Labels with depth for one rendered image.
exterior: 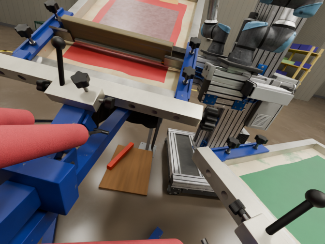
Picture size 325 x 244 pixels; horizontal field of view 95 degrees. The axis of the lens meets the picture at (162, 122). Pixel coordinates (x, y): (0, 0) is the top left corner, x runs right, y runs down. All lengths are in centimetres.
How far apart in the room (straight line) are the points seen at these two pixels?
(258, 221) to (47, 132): 38
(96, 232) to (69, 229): 19
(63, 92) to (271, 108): 147
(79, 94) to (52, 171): 18
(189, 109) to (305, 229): 46
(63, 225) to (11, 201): 111
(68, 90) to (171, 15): 70
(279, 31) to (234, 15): 776
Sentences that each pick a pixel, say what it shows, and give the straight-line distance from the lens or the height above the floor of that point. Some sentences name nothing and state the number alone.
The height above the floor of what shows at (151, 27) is 133.
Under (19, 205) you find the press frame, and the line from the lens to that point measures 39.
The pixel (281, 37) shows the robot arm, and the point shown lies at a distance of 114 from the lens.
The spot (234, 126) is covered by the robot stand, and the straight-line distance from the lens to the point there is 157.
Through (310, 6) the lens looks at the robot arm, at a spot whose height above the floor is 153.
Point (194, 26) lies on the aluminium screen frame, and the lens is 85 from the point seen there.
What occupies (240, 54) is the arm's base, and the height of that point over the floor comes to 131.
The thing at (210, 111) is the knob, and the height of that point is 116.
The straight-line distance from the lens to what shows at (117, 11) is 96.
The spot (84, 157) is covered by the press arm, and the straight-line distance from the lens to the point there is 57.
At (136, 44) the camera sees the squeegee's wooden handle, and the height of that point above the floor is 127.
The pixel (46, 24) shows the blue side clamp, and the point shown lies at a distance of 82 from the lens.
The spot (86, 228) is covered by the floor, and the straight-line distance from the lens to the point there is 146.
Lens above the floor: 133
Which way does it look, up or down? 31 degrees down
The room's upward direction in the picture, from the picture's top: 14 degrees clockwise
